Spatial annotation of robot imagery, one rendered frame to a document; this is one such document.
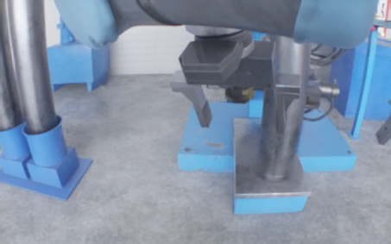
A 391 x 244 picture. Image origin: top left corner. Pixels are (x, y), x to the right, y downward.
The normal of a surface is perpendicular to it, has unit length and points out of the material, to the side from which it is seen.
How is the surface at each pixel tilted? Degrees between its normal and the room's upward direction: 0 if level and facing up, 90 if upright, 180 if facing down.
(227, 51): 25
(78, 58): 90
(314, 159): 90
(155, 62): 90
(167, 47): 90
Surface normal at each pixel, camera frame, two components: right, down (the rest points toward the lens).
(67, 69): -0.10, 0.43
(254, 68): -0.33, 0.72
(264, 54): -0.25, -0.68
